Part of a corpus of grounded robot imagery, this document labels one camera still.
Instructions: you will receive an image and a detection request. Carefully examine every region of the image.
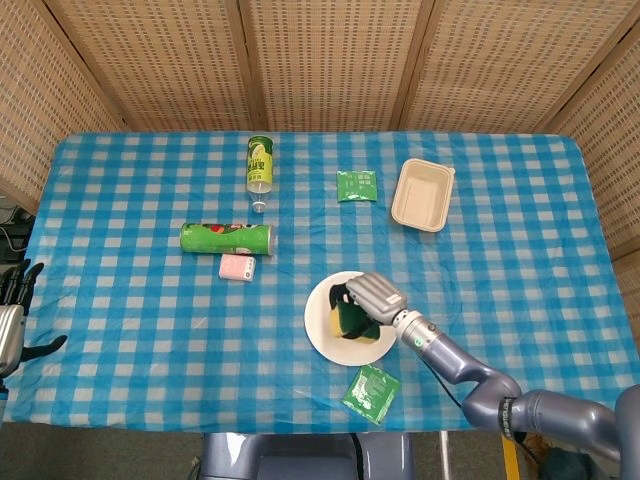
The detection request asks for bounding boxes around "pink tissue pack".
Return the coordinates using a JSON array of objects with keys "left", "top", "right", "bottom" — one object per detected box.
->
[{"left": 219, "top": 253, "right": 258, "bottom": 282}]

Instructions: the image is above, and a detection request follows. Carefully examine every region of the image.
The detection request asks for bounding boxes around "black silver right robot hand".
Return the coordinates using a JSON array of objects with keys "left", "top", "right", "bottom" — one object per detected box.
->
[{"left": 327, "top": 272, "right": 407, "bottom": 344}]

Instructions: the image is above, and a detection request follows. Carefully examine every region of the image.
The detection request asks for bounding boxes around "green chips can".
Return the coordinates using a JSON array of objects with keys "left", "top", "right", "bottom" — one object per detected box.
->
[{"left": 179, "top": 222, "right": 277, "bottom": 257}]

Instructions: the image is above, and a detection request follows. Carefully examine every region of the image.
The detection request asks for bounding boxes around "green yellow sponge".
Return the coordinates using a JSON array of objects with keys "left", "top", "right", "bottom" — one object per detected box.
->
[{"left": 327, "top": 294, "right": 382, "bottom": 346}]

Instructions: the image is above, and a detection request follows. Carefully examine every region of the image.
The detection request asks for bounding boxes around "white round plate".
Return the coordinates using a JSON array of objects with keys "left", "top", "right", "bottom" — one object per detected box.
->
[{"left": 304, "top": 270, "right": 399, "bottom": 367}]

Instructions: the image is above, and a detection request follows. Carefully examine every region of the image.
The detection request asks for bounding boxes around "light green sachet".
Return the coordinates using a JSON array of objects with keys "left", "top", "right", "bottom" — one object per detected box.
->
[{"left": 341, "top": 364, "right": 401, "bottom": 426}]

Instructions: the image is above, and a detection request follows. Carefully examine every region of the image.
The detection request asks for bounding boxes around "woven wooden folding screen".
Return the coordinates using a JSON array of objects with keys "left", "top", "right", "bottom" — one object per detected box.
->
[{"left": 0, "top": 0, "right": 640, "bottom": 321}]

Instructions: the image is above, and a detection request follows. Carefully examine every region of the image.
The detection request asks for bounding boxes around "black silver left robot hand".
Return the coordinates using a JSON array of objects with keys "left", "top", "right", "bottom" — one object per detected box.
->
[{"left": 0, "top": 259, "right": 69, "bottom": 379}]

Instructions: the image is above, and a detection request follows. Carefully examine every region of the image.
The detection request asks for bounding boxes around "blue white checkered tablecloth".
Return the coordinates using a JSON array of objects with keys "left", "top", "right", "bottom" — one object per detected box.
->
[{"left": 0, "top": 130, "right": 640, "bottom": 435}]

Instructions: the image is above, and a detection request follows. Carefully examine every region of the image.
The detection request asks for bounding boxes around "beige rectangular food container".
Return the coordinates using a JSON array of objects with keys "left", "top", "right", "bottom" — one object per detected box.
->
[{"left": 390, "top": 158, "right": 457, "bottom": 235}]

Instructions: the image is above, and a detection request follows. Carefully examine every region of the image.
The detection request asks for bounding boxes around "dark green sachet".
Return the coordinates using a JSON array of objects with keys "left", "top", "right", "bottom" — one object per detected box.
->
[{"left": 336, "top": 169, "right": 379, "bottom": 203}]

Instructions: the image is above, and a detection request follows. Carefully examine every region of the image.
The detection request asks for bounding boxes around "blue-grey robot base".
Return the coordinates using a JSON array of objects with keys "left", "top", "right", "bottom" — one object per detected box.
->
[{"left": 199, "top": 432, "right": 416, "bottom": 480}]

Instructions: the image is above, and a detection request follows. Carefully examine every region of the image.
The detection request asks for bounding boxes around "clear bottle yellow-green label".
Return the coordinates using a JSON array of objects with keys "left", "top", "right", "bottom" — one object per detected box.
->
[{"left": 245, "top": 135, "right": 276, "bottom": 214}]

